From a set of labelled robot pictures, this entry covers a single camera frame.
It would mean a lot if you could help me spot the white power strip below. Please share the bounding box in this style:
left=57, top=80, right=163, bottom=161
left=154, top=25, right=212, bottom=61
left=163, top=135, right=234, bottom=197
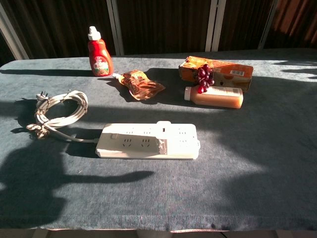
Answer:
left=95, top=120, right=201, bottom=161

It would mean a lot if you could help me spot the red ketchup bottle white cap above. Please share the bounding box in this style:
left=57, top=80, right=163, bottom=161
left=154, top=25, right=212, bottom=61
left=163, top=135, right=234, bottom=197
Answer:
left=87, top=25, right=114, bottom=77

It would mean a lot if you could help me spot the orange carton box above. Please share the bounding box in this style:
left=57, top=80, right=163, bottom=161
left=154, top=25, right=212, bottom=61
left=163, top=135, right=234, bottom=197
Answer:
left=178, top=56, right=254, bottom=93

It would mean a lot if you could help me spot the beige rope tie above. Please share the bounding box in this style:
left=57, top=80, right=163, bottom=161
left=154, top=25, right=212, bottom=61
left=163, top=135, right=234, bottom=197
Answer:
left=26, top=122, right=51, bottom=139

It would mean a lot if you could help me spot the orange brown sauce pouch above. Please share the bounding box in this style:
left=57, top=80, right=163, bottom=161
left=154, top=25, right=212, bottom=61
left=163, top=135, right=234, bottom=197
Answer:
left=112, top=69, right=166, bottom=101

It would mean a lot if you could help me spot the white coiled power cable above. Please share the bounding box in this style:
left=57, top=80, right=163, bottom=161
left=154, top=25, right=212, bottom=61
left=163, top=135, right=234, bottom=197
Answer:
left=32, top=90, right=100, bottom=144

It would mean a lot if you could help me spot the dark brown curtain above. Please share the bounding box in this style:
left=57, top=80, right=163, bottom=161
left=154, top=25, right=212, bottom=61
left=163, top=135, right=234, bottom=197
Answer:
left=0, top=0, right=317, bottom=66

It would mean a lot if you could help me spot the red grape bunch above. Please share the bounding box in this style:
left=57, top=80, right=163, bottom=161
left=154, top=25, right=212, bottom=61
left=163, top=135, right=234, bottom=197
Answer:
left=195, top=63, right=215, bottom=94

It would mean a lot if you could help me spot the orange juice bottle white cap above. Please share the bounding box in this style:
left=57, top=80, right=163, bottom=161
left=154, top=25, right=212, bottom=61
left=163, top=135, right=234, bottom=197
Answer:
left=184, top=86, right=244, bottom=109

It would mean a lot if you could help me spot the white frame post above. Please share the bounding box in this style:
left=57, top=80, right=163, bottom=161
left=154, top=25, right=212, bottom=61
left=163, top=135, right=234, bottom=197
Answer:
left=205, top=0, right=227, bottom=52
left=0, top=2, right=30, bottom=60
left=257, top=0, right=280, bottom=50
left=106, top=0, right=124, bottom=57

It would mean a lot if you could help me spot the blue grey table cloth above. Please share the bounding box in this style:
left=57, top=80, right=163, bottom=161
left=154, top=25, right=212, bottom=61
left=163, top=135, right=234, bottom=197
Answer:
left=0, top=48, right=317, bottom=233

